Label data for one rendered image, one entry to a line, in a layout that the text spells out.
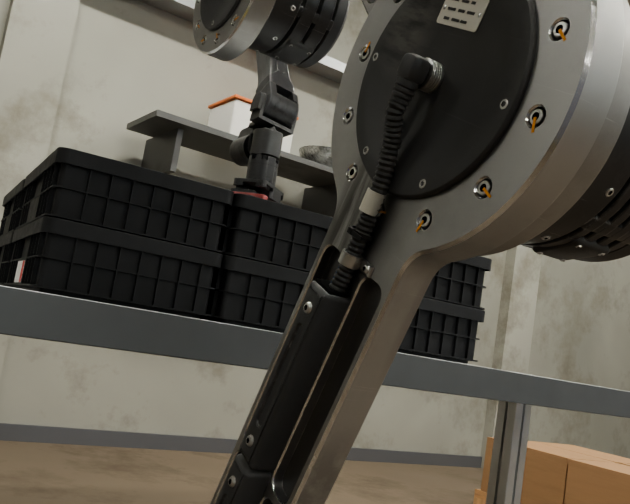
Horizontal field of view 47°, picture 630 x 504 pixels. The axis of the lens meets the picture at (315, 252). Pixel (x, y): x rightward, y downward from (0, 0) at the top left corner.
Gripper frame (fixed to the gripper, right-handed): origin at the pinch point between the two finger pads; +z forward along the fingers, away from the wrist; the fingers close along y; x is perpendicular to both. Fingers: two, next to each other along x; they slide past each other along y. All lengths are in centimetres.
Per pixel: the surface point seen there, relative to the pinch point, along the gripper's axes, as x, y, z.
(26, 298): 11, 71, 19
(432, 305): 32.0, -21.3, 7.3
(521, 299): 38, -445, -42
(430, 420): -13, -399, 55
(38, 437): -177, -192, 82
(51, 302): 12, 70, 19
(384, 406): -40, -365, 49
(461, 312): 37.2, -26.8, 7.5
